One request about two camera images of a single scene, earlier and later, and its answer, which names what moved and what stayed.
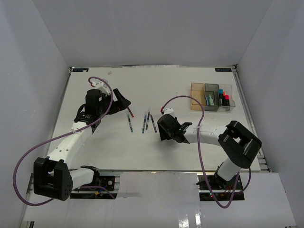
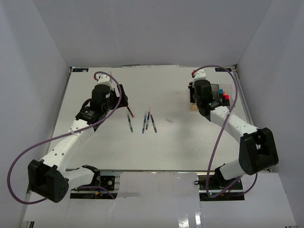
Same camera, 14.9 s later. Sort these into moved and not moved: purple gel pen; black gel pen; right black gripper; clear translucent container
Moved: right black gripper
Not moved: clear translucent container; black gel pen; purple gel pen
